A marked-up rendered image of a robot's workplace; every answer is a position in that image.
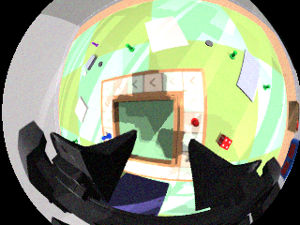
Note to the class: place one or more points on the red pawn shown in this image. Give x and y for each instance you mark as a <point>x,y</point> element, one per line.
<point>195,122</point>

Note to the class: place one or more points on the blue pawn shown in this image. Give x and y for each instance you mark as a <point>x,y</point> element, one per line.
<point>109,136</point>

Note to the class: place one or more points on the red die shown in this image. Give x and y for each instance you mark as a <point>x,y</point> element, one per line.
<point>224,141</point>

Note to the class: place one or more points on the orange board border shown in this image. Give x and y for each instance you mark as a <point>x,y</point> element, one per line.
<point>180,94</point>

